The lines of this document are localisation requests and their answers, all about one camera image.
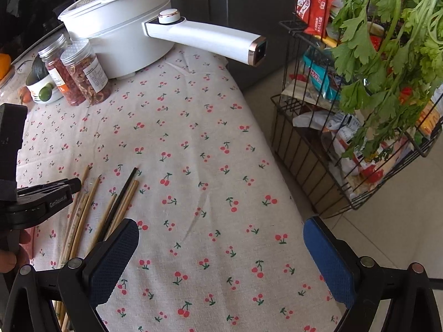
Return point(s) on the black microwave oven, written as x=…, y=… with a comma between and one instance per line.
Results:
x=25, y=22

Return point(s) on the bamboo chopstick green print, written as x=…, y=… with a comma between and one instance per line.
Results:
x=76, y=216

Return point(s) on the bamboo chopstick plain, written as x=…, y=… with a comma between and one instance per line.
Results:
x=91, y=191

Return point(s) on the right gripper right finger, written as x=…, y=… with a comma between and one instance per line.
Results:
x=360, y=283

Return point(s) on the orange fruit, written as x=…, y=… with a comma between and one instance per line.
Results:
x=5, y=64

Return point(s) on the jar of red dried fruit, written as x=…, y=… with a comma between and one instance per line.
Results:
x=51, y=57

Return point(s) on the left hand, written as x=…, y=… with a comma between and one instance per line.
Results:
x=9, y=260

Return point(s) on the brown wooden chopstick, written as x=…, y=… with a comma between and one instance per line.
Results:
x=101, y=224

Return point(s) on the black wire basket rack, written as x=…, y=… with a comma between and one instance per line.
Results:
x=311, y=132

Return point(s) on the white electric pot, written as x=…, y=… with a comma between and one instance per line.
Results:
x=128, y=35

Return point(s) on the jar of dried slices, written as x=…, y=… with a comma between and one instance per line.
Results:
x=83, y=66

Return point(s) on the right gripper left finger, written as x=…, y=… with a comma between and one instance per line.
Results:
x=82, y=285

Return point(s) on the red snack bag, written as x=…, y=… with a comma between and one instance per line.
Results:
x=315, y=14

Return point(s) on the white bowl with avocado print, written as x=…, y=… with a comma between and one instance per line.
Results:
x=41, y=85

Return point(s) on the cherry print tablecloth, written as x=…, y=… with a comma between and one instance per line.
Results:
x=221, y=240

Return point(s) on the green leafy vegetables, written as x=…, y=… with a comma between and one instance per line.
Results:
x=390, y=55

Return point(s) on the black chopstick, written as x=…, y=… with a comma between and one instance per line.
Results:
x=115, y=206

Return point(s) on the glass jar with tangerines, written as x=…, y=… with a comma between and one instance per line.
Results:
x=13, y=88

